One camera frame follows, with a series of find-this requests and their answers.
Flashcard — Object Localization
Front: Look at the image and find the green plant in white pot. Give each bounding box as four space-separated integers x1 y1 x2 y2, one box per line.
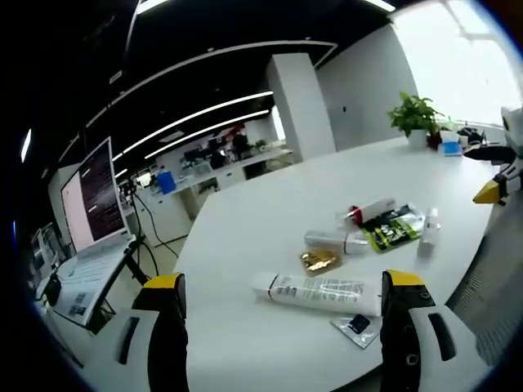
387 91 445 149

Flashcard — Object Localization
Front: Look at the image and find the small plant in red pot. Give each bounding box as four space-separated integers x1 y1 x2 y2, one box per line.
426 116 455 149

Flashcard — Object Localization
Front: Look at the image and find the white office desk row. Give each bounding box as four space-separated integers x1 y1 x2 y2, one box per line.
153 149 296 205

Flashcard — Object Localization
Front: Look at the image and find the silver white skincare tube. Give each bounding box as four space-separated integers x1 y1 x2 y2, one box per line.
303 229 369 256

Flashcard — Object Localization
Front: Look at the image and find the blue bin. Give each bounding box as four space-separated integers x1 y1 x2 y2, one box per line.
156 170 177 195

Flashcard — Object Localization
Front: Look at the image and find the open white laptop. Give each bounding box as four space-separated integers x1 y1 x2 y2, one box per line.
51 136 138 328

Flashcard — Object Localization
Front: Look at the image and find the black laptop stand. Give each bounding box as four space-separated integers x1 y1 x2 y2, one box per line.
86 238 150 334

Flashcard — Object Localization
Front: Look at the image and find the large white skincare tube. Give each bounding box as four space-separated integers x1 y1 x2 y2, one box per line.
250 271 384 319

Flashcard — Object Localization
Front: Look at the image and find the gold skincare sachet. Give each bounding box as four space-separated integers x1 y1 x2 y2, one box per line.
298 250 342 278

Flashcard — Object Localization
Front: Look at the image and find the grey mesh chair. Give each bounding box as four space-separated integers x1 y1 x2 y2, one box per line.
444 203 523 368

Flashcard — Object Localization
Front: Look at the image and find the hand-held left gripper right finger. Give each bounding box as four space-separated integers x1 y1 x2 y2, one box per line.
379 269 489 392

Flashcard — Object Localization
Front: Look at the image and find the small white skincare bottle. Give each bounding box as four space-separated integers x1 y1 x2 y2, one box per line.
416 207 441 259

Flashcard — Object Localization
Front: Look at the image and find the green black skincare sachet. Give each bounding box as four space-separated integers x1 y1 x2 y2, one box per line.
360 203 427 255

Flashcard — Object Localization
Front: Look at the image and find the blue box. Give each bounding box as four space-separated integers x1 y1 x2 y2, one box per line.
440 140 464 158

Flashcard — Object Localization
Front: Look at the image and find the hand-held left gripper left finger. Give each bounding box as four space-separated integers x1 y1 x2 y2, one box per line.
83 272 190 392

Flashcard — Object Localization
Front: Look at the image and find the black cable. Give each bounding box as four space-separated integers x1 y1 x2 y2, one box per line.
131 189 181 279

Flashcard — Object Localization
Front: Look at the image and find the red-capped white skincare tube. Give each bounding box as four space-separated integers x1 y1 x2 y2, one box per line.
334 197 398 225

